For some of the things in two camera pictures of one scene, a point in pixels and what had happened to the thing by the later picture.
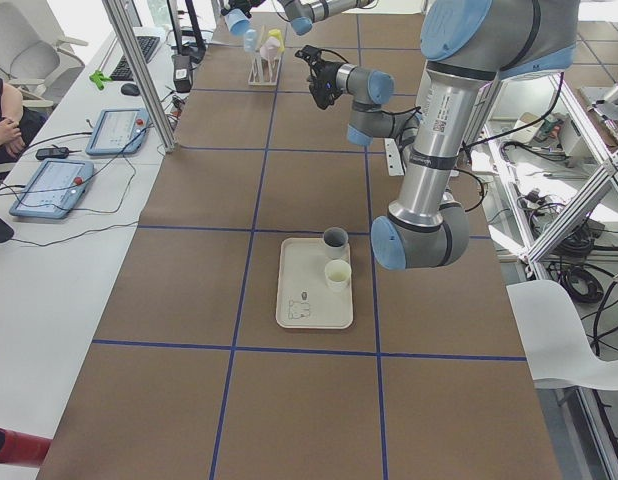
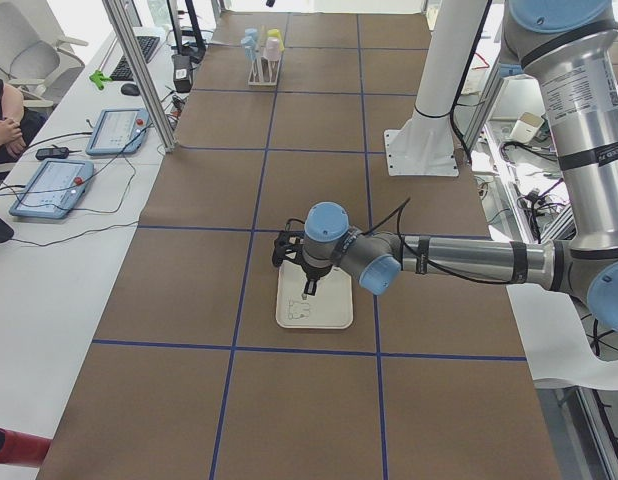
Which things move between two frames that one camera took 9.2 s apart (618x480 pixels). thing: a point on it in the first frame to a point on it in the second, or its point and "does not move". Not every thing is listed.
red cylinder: (10, 447) does not move
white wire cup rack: (263, 72) does not move
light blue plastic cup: (250, 40) does not move
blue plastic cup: (238, 22) to (249, 43)
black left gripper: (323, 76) to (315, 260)
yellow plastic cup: (275, 32) does not move
